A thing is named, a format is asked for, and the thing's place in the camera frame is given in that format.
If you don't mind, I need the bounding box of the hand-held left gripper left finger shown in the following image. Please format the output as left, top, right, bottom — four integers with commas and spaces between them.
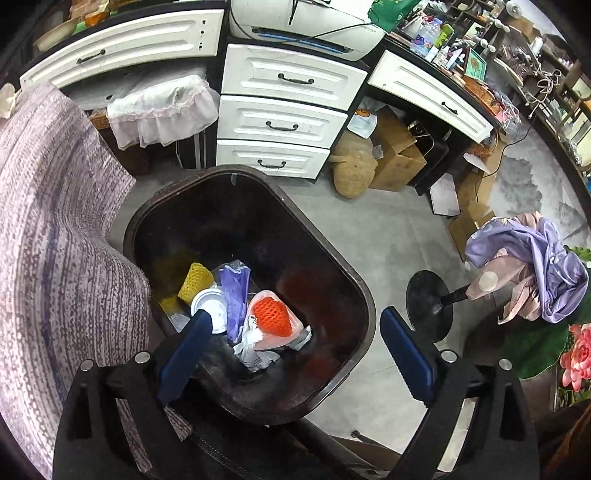
53, 308, 214, 480

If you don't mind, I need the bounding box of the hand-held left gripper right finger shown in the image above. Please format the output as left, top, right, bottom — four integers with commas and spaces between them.
379, 307, 541, 480

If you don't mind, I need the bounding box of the white plastic bag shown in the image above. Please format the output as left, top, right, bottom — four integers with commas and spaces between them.
233, 290, 312, 372

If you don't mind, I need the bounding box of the yellow foam fruit net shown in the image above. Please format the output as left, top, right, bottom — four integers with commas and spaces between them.
178, 262, 215, 303

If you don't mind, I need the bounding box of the orange foam fruit net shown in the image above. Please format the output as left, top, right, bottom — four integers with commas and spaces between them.
249, 296, 293, 336

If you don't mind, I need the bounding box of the dark brown trash bin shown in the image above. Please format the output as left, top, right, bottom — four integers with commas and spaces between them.
122, 165, 377, 425

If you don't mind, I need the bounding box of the white round lid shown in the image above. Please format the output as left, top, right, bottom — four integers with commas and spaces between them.
191, 288, 229, 333

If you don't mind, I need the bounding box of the black round stand base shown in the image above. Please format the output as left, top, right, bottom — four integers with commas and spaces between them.
405, 270, 469, 343

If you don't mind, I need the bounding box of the purple plastic bag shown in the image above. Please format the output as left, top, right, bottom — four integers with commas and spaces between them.
217, 261, 252, 344

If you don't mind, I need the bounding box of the large green leaf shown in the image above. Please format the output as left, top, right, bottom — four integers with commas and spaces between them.
501, 318, 571, 379

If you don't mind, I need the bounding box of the flattened cardboard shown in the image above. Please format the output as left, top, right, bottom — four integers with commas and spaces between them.
448, 203, 497, 261

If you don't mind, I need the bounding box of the white paper sheet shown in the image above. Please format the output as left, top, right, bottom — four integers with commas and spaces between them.
429, 174, 461, 217

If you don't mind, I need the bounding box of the purple cloth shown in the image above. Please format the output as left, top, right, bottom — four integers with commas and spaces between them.
464, 212, 589, 324

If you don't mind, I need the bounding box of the pink artificial flower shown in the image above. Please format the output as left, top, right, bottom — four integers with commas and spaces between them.
558, 323, 591, 393

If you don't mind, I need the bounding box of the purple grey woven tablecloth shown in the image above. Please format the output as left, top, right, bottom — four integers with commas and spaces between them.
0, 83, 192, 478

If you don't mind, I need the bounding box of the brown burlap sack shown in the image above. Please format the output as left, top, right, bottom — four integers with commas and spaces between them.
329, 134, 377, 199

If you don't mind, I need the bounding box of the cardboard box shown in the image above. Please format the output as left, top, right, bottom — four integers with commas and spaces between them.
369, 106, 428, 192

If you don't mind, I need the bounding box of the stool with frilly white cover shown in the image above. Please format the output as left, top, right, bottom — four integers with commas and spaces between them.
107, 76, 220, 149

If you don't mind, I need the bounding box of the wide white desk drawer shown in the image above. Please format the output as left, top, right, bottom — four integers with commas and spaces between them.
367, 50, 494, 143

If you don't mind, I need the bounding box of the clear water bottle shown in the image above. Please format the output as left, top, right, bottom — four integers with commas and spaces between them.
410, 17, 441, 57

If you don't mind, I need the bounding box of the long curved white drawer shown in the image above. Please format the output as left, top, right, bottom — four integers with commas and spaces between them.
19, 8, 225, 89

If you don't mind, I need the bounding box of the white printer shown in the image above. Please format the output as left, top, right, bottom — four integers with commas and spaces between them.
229, 0, 386, 63

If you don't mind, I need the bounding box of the green tote bag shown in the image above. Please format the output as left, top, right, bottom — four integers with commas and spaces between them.
368, 0, 423, 24

